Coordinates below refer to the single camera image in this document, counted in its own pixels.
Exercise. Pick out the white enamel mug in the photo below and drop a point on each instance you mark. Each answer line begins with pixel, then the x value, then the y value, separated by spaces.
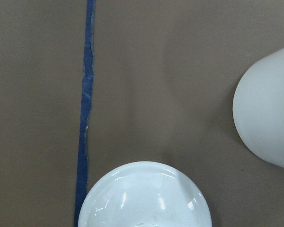
pixel 258 108

